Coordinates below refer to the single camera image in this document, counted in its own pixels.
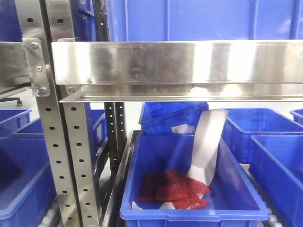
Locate perforated steel shelf upright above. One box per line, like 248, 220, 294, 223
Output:
15, 0, 101, 227

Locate tilted blue bin rear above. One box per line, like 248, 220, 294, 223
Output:
139, 102, 209, 135

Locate white paper strip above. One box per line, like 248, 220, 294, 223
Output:
187, 109, 229, 185

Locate red plastic bags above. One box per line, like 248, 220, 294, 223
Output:
139, 169, 211, 210

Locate blue bin rear right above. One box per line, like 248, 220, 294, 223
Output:
222, 108, 303, 164

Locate large blue upper bin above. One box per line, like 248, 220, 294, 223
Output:
107, 0, 303, 42

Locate blue bin with red bags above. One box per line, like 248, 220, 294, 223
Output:
120, 133, 269, 227

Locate blue bin lower right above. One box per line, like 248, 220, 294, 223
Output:
250, 135, 303, 227

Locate blue bin rear left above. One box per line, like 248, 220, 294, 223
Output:
0, 109, 32, 137

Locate blue bin lower left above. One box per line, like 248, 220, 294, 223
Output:
0, 138, 56, 227

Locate steel shelf front rail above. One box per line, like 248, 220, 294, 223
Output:
52, 40, 303, 103

